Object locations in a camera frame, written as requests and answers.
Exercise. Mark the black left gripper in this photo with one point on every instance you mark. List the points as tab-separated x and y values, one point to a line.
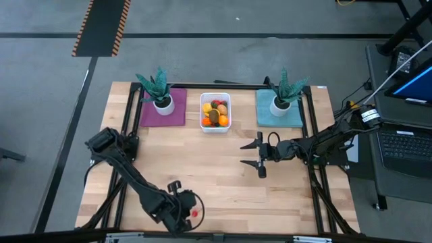
177	206

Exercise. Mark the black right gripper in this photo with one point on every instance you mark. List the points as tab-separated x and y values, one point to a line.
278	150

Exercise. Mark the red toy cherry with stem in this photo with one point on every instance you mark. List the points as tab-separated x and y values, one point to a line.
194	213

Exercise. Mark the orange toy tangerine with leaf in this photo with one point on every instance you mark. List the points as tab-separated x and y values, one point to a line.
223	120

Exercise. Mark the brown toy kiwi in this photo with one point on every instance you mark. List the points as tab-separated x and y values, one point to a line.
214	116

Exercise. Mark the tan toy potato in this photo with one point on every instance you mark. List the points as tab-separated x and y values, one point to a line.
222	109

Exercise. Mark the ridged orange toy fruit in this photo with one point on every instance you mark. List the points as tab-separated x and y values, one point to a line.
206	121

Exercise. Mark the small red toy strawberry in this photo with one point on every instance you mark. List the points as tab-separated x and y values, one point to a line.
224	103

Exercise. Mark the large red toy strawberry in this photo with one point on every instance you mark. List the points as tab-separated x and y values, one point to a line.
216	102

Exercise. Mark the yellow toy lemon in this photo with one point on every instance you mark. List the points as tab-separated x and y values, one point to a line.
207	108

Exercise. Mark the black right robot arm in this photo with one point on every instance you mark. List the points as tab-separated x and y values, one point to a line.
330	138

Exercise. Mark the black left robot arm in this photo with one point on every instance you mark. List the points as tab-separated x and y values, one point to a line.
131	175

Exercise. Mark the white perforated plastic basket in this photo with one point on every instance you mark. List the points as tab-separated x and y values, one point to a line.
216	130

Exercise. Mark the teal cloth mat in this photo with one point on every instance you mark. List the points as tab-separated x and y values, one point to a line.
261	108

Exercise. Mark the snake plant in white pot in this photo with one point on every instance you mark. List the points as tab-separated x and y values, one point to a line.
157	86
287	89

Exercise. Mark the purple cloth mat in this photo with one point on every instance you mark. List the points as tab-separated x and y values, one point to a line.
179	101

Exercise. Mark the grey side cart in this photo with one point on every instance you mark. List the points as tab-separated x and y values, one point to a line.
398	189

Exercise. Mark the dark laptop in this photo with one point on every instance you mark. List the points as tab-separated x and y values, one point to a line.
411	148

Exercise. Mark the white rod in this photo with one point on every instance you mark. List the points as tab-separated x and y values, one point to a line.
391	76

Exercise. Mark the black power adapter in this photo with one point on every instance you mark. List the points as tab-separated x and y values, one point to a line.
401	62

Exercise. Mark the monitor with blue screen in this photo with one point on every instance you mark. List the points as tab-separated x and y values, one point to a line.
416	86

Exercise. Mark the black chair base leg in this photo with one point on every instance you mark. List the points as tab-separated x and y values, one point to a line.
10	154

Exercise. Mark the black hazard-striped floor mat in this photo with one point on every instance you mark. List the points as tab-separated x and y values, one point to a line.
101	27

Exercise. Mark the black desk leg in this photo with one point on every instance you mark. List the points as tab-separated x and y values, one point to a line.
405	28

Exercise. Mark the metal front rail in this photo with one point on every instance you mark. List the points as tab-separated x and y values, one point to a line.
216	238

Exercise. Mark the black aluminium rig frame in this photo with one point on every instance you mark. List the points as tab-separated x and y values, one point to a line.
236	86

